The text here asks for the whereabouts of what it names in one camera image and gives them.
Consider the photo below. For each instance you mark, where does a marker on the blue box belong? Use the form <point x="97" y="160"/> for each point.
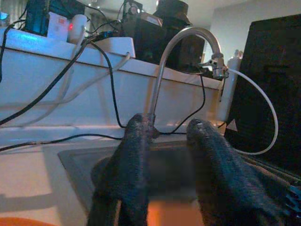
<point x="37" y="16"/>

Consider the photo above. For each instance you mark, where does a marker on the white device with red light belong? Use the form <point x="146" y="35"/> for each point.
<point x="76" y="30"/>

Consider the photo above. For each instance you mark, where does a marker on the stainless steel sink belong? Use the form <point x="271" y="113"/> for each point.
<point x="77" y="164"/>

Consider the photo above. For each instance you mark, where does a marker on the orange plate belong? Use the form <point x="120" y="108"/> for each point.
<point x="23" y="222"/>

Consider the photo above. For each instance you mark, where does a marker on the chrome faucet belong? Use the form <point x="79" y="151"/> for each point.
<point x="218" y="63"/>

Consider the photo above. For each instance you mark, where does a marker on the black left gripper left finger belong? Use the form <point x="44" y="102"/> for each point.
<point x="127" y="169"/>

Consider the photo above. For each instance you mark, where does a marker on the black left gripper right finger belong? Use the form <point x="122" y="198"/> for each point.
<point x="223" y="179"/>

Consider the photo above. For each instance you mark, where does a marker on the black electronics box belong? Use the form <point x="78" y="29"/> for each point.
<point x="141" y="40"/>
<point x="188" y="51"/>

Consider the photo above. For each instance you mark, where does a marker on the black hat-shaped object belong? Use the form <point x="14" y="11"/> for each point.
<point x="174" y="11"/>

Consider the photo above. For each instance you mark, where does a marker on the black appliance box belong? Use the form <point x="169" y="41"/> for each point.
<point x="282" y="58"/>

